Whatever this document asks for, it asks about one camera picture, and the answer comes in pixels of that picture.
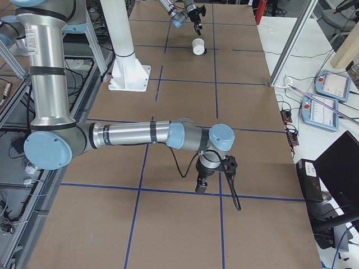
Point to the black box device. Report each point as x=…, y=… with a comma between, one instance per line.
x=309, y=181

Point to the wooden beam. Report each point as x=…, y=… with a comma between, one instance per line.
x=347, y=51

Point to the white smiley mug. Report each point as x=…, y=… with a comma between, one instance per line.
x=198, y=46

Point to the red cylinder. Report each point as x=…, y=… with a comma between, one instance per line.
x=260, y=11

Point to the blue teach pendant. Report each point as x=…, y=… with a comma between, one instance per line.
x=333, y=85
x=315, y=114

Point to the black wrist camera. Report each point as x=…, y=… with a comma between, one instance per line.
x=201, y=10
x=230, y=165

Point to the near blue teach pendant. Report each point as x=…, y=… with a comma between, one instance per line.
x=315, y=114

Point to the white pillar with base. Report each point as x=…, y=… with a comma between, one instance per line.
x=128, y=74

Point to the black laptop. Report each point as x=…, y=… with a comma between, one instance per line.
x=337, y=167

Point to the far blue teach pendant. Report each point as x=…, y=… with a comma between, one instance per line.
x=333, y=85

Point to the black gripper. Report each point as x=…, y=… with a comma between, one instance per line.
x=193, y=14
x=203, y=172

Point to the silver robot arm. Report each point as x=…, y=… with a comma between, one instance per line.
x=190, y=10
x=56, y=138

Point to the orange circuit board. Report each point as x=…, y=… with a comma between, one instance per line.
x=286, y=116
x=292, y=138

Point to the aluminium frame post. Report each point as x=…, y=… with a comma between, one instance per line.
x=300, y=23

